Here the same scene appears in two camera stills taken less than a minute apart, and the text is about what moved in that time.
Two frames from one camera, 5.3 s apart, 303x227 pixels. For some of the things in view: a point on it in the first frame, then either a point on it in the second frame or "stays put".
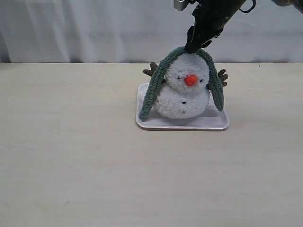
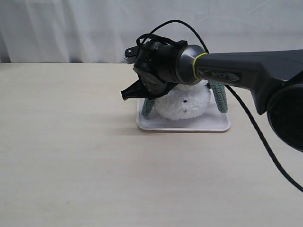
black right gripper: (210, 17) -> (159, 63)
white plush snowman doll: (184, 92) stays put
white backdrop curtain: (140, 31) stays put
